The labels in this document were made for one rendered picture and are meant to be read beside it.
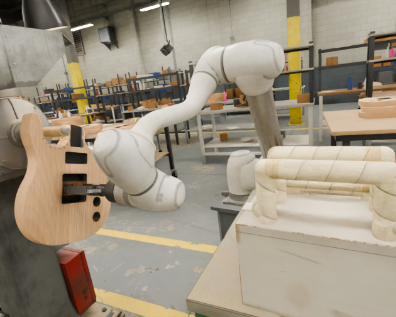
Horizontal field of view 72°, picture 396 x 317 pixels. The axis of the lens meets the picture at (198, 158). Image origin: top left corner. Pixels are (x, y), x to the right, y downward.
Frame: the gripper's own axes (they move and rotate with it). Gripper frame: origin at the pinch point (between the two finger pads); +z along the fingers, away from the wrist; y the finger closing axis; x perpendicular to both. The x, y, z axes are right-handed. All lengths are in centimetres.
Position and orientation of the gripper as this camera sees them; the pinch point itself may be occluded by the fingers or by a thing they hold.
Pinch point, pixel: (75, 188)
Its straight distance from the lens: 102.3
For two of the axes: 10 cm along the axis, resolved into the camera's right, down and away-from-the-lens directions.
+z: -9.0, 0.1, 4.3
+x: 0.1, -10.0, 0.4
